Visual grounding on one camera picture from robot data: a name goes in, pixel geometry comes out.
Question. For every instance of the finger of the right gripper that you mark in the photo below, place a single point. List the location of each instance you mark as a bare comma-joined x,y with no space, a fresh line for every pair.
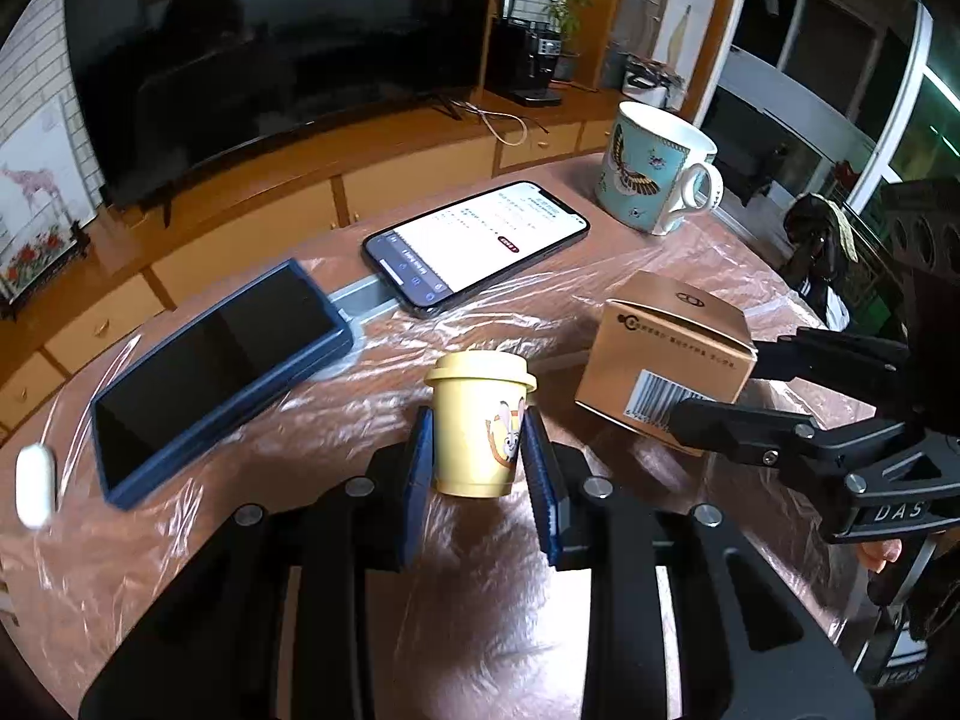
808,459
868,369

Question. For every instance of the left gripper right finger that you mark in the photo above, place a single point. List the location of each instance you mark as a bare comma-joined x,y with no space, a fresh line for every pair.
684,591

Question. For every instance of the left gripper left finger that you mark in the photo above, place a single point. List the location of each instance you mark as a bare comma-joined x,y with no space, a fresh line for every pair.
269,618

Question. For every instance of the small yellow lidded cup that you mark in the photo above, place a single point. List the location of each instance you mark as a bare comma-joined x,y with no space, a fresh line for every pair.
479,403

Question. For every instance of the person's right hand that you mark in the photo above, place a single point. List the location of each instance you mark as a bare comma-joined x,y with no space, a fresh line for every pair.
876,555

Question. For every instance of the brown cardboard box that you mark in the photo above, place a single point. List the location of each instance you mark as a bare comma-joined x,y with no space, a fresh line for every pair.
660,342

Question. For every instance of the blue cased tablet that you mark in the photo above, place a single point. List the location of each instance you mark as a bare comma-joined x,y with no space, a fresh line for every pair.
210,377

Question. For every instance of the white computer mouse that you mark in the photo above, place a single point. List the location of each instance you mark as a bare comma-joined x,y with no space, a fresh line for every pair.
35,486

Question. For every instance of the teal bird mug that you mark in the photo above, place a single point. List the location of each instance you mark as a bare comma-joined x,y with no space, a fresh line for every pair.
657,169

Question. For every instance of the wooden tv cabinet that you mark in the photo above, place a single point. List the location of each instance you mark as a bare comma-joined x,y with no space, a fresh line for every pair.
141,262

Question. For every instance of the potted green plant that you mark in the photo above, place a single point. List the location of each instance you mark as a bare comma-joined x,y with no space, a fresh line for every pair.
566,18

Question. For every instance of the flower picture on stand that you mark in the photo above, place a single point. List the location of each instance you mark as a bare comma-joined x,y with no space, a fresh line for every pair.
34,256

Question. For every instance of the black smartphone lit screen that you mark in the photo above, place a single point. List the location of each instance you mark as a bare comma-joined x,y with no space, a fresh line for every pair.
440,258

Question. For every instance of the black coffee machine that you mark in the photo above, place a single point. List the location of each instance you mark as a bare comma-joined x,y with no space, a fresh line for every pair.
521,59

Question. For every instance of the giraffe painting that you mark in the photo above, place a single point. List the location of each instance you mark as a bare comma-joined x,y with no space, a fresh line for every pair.
40,174

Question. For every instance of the black television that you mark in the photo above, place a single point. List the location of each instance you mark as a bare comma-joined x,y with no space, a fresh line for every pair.
170,88

